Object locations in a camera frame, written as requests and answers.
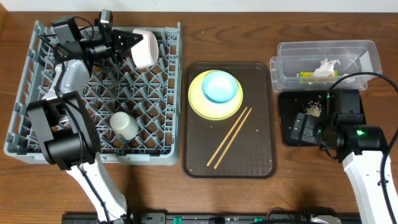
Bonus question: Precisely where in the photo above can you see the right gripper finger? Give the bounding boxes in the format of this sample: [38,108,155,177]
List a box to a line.
[290,113,307,140]
[303,115,320,145]

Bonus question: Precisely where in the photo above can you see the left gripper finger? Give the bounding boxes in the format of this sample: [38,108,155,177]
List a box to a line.
[113,29,143,53]
[119,57,132,67]

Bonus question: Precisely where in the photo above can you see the rice and food scraps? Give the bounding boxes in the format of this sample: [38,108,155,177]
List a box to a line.
[303,96,322,117]

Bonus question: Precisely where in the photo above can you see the white tissue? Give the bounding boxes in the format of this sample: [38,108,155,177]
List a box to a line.
[313,59,340,78]

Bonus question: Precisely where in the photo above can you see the green yellow snack wrapper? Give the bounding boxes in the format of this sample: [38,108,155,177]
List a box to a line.
[297,70,338,85]

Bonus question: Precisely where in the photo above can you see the white cup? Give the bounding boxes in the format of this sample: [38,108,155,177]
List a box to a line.
[110,111,139,140]

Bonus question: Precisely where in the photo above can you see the light blue bowl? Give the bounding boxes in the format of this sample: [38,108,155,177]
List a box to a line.
[201,70,238,104]

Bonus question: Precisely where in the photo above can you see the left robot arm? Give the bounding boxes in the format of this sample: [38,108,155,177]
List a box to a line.
[27,16,144,223]

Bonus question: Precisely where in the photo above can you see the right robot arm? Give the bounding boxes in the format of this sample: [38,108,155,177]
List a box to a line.
[290,90,397,223]

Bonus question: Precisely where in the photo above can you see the grey dishwasher rack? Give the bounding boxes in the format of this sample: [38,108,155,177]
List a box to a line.
[4,22,183,166]

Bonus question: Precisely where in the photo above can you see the black tray bin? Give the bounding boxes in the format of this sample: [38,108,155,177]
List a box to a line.
[278,90,366,146]

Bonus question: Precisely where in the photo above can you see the dark brown serving tray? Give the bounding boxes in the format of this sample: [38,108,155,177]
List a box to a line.
[183,62,277,179]

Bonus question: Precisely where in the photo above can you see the right wooden chopstick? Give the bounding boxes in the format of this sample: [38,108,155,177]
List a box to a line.
[213,108,252,169]

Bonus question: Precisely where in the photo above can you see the wooden chopstick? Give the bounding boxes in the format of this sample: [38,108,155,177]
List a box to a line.
[213,108,252,169]
[206,107,247,166]

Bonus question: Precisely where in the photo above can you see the clear plastic bin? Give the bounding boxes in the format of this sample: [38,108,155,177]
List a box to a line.
[270,40,382,92]

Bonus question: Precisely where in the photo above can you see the left wooden chopstick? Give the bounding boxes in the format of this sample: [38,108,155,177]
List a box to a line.
[206,107,247,166]

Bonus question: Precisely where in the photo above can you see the yellow plate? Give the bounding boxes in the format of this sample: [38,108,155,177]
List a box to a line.
[188,70,243,121]

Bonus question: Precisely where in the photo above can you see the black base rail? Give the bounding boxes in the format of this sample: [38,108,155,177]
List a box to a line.
[61,207,361,224]

